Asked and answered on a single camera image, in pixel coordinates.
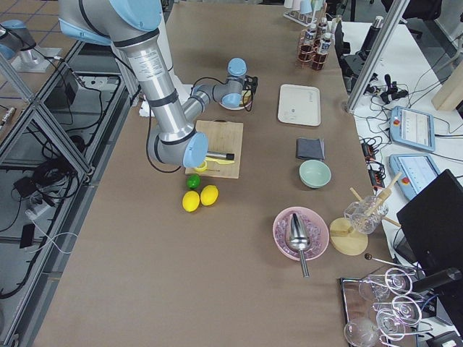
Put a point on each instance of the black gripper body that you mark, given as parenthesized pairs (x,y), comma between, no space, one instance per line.
(247,95)

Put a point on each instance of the plain bread slice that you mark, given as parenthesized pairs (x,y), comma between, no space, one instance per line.
(246,96)

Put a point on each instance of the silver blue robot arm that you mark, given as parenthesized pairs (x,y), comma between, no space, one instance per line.
(133,27)

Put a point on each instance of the cream rabbit tray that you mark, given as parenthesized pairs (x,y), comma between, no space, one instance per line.
(300,105)

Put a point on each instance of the black glass tray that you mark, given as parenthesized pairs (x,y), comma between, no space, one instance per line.
(355,306)

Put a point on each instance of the white round plate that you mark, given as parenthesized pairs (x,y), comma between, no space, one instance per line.
(233,102)

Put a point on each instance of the wooden cutting board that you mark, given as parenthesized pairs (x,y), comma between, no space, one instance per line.
(223,137)

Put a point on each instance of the tea bottle white cap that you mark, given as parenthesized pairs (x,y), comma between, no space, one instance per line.
(306,47)

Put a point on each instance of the grey folded cloth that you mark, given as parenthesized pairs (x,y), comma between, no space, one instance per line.
(308,149)

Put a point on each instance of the half lemon slice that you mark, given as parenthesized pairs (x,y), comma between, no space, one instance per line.
(202,167)

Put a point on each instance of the green bowl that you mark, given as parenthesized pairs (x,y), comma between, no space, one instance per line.
(314,173)

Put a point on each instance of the green lime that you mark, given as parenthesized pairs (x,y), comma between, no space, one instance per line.
(193,181)

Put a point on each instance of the yellow lemon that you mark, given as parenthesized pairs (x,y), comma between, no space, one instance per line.
(191,201)
(209,195)

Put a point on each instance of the metal scoop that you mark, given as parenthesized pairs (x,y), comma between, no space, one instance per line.
(297,240)

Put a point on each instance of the pink bowl with ice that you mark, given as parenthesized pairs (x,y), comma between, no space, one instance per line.
(315,226)

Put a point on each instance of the blue teach pendant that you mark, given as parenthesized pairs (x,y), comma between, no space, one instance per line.
(411,128)
(417,171)

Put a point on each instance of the glass mug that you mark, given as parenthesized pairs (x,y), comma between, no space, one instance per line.
(362,215)

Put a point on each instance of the wooden mug stand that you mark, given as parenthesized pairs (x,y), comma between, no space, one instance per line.
(349,241)

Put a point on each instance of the black monitor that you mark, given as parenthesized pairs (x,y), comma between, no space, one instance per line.
(432,224)

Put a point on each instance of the wine glass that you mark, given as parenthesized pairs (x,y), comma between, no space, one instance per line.
(378,287)
(387,329)
(404,308)

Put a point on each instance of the copper wire bottle rack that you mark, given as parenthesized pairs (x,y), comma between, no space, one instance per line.
(313,46)

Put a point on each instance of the aluminium frame post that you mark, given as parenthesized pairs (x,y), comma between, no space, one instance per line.
(391,21)

